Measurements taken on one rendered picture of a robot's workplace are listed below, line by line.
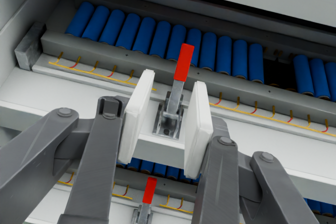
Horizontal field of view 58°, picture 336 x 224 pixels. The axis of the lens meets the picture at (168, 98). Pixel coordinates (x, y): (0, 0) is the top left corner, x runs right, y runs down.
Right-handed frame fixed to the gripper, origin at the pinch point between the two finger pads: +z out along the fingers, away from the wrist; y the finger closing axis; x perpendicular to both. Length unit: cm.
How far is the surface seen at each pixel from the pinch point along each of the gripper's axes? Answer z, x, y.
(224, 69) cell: 18.1, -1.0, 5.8
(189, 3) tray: 25.0, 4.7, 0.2
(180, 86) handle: 11.5, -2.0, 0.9
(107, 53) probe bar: 16.1, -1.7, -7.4
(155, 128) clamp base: 11.4, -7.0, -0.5
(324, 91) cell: 18.4, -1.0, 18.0
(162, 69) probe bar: 15.7, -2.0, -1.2
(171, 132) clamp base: 11.4, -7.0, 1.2
